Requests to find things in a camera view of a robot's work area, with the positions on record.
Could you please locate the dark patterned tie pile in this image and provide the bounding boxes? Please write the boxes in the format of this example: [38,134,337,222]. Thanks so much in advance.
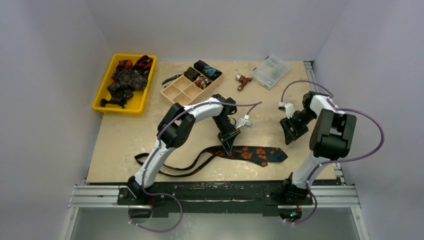
[100,70,148,109]

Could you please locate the dark orange floral tie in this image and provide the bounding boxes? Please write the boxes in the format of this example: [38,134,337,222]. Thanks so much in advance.
[134,145,289,178]

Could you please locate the purple cable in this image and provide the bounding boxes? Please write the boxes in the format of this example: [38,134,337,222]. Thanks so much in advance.
[280,80,385,226]
[128,100,263,233]

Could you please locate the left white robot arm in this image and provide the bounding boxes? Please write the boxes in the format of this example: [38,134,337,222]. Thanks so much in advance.
[127,94,240,205]

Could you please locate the clear plastic organizer box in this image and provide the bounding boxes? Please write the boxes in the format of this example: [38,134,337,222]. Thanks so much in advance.
[251,55,291,90]

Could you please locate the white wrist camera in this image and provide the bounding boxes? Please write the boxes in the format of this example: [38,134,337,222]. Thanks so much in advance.
[278,101,296,119]
[235,114,253,129]

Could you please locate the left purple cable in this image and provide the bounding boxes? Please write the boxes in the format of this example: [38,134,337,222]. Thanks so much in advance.
[128,100,263,233]

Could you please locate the rolled colourful floral tie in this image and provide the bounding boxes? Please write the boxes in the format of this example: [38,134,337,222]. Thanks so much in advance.
[193,75,213,90]

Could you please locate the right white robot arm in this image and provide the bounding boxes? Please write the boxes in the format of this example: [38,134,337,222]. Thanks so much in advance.
[269,91,357,204]

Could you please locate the yellow plastic bin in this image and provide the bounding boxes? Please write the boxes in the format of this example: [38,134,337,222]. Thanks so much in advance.
[92,53,157,116]

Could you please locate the brown metal pipe fitting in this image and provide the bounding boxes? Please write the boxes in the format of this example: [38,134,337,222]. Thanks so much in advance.
[235,74,253,92]

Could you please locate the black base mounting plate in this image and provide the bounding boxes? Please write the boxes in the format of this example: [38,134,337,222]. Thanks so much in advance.
[117,180,313,218]

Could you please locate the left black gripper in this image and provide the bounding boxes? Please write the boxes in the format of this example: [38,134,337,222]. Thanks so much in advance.
[212,116,241,155]

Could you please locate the rolled blue floral tie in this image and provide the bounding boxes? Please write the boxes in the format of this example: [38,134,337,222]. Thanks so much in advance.
[193,60,223,81]

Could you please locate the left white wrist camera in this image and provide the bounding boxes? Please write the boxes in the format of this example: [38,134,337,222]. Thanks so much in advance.
[235,114,253,129]

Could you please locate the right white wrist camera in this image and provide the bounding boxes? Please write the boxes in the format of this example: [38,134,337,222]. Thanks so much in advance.
[278,101,296,119]

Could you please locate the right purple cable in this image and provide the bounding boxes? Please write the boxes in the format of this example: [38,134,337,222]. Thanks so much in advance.
[280,80,385,226]

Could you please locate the rolled olive patterned tie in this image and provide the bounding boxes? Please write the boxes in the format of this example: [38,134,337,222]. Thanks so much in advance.
[183,66,200,82]

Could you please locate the black pliers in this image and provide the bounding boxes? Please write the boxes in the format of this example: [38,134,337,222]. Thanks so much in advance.
[161,73,183,88]

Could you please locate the wooden compartment box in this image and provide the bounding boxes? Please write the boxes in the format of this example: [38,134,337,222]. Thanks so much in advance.
[160,70,224,106]

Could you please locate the red black striped tie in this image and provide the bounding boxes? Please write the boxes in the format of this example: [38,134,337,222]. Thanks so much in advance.
[111,55,155,81]

